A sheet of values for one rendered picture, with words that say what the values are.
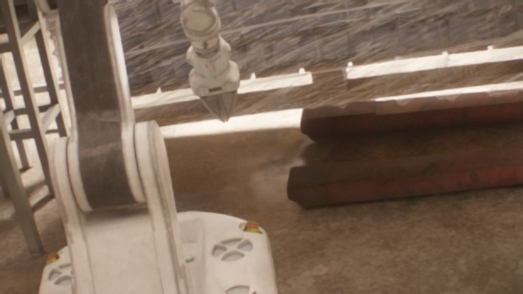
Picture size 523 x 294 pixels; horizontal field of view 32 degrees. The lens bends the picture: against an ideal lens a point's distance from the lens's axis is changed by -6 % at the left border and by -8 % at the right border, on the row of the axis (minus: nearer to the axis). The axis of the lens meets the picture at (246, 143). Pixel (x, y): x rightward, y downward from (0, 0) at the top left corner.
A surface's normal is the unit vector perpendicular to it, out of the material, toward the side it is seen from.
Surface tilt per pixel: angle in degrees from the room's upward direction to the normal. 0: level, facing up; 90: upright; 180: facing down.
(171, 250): 53
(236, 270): 38
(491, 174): 90
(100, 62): 73
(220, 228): 0
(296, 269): 0
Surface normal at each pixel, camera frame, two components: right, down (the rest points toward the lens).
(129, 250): -0.07, -0.26
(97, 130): -0.13, -0.50
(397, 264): -0.18, -0.89
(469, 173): -0.14, 0.45
